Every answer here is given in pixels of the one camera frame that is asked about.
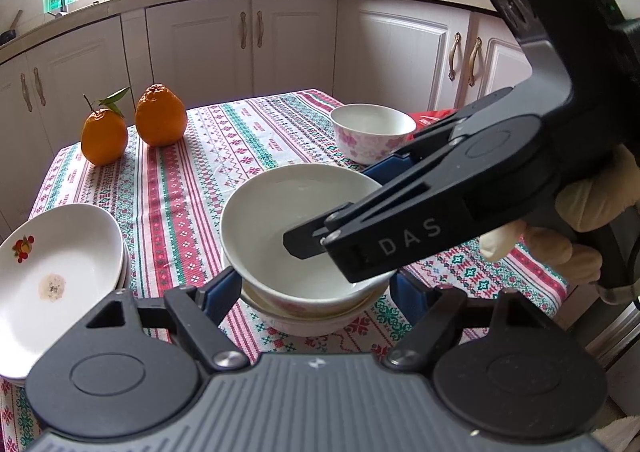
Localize white pink-flower bowl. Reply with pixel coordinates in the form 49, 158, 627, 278
330, 103, 417, 165
220, 164, 397, 320
239, 282, 383, 339

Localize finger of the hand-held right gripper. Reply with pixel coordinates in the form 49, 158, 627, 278
282, 144, 528, 283
361, 86, 518, 187

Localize person's right hand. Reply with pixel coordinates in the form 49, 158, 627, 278
479, 144, 637, 283

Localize small black pan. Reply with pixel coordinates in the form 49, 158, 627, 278
0, 9, 23, 45

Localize orange citrus fruit with leaves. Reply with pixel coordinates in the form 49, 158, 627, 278
81, 86, 132, 167

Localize white kitchen cabinets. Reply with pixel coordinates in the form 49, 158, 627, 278
0, 0, 556, 233

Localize patterned red green tablecloth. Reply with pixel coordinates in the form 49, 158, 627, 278
0, 89, 571, 452

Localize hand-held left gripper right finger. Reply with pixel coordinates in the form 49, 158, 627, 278
382, 269, 556, 374

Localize white plate with brown stain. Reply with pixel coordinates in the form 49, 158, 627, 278
0, 204, 126, 381

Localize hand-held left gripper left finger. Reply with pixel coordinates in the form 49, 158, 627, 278
85, 267, 251, 375

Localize red printed package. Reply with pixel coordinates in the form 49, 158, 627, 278
407, 108, 460, 143

